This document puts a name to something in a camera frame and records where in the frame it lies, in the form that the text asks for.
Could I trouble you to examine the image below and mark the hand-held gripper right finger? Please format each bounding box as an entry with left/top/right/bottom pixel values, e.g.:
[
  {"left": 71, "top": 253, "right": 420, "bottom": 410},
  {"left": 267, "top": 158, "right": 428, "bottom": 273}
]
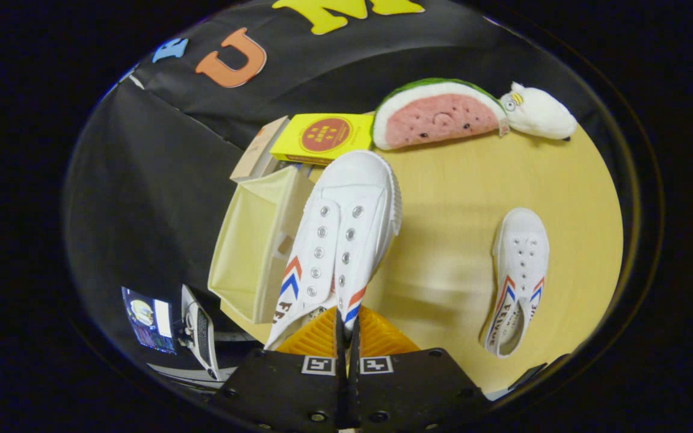
[{"left": 350, "top": 306, "right": 493, "bottom": 431}]

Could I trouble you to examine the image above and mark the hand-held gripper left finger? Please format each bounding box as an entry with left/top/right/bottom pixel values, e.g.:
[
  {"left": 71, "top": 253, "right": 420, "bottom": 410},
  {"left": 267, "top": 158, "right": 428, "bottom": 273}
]
[{"left": 211, "top": 307, "right": 347, "bottom": 431}]

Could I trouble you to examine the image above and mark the cream fabric storage box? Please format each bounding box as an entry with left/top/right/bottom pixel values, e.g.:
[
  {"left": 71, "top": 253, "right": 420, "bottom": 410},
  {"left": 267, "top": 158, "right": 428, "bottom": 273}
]
[{"left": 208, "top": 165, "right": 317, "bottom": 325}]

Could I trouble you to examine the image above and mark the white canvas shoe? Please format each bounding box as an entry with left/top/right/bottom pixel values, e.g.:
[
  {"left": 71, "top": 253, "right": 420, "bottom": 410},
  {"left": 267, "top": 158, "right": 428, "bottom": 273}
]
[
  {"left": 264, "top": 150, "right": 402, "bottom": 351},
  {"left": 482, "top": 207, "right": 550, "bottom": 359}
]

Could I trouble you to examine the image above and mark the white laptop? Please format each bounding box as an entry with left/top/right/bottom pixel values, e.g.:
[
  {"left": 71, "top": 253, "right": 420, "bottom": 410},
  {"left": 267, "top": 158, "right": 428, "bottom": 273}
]
[{"left": 179, "top": 284, "right": 222, "bottom": 381}]

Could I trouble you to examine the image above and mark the computer screen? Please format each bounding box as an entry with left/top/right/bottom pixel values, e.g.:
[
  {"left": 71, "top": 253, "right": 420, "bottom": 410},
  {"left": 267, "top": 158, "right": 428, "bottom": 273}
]
[{"left": 121, "top": 286, "right": 177, "bottom": 354}]

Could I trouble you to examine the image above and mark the black backdrop cloth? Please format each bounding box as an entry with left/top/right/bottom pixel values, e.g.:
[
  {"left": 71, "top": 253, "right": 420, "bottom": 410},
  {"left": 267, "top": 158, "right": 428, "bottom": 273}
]
[{"left": 64, "top": 0, "right": 600, "bottom": 367}]

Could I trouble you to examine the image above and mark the yellow book with red circle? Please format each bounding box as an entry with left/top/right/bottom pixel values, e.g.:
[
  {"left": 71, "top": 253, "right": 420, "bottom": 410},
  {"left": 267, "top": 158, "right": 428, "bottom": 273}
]
[{"left": 270, "top": 113, "right": 375, "bottom": 166}]

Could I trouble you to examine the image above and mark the watermelon slice plush toy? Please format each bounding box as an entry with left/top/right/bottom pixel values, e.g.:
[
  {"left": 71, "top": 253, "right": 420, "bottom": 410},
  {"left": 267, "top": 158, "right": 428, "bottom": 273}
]
[{"left": 372, "top": 78, "right": 508, "bottom": 151}]

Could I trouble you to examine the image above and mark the white plush toy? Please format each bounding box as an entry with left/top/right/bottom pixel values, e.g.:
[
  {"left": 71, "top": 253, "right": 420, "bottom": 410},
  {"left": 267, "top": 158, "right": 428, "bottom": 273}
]
[{"left": 499, "top": 82, "right": 578, "bottom": 141}]

